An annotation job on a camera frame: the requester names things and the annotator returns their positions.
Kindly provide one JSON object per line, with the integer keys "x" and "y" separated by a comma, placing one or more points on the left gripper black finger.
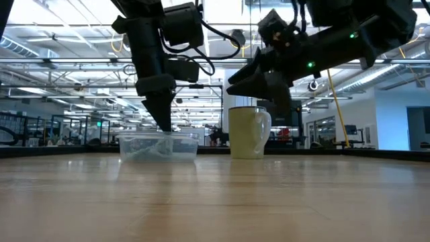
{"x": 169, "y": 112}
{"x": 156, "y": 112}

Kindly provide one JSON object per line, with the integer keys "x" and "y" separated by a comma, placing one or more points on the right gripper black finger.
{"x": 248, "y": 67}
{"x": 265, "y": 89}

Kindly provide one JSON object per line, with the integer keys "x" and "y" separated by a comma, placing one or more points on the white green sweetener packet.
{"x": 141, "y": 153}
{"x": 164, "y": 144}

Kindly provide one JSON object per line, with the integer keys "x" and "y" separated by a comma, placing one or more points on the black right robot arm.
{"x": 363, "y": 30}

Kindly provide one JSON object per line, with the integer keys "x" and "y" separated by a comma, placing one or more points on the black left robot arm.
{"x": 137, "y": 6}

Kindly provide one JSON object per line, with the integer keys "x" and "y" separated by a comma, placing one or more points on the clear plastic container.
{"x": 158, "y": 148}

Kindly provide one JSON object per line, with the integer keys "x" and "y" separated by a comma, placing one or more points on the cream ceramic mug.
{"x": 247, "y": 134}

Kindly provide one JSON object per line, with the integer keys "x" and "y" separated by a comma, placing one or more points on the yellow slanted pole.
{"x": 337, "y": 107}

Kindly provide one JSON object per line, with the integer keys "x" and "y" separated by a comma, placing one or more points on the small desk monitor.
{"x": 351, "y": 129}

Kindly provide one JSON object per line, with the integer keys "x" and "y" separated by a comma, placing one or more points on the round ceiling camera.
{"x": 313, "y": 85}

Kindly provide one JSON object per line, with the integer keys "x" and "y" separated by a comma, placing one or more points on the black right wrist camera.
{"x": 275, "y": 28}

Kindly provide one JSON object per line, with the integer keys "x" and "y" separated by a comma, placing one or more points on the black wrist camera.
{"x": 275, "y": 28}
{"x": 183, "y": 25}

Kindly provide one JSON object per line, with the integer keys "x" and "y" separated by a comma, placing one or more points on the dark wall monitor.
{"x": 295, "y": 114}

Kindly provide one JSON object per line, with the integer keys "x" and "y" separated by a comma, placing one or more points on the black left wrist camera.
{"x": 183, "y": 25}

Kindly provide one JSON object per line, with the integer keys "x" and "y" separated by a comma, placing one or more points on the silver ceiling duct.
{"x": 379, "y": 75}

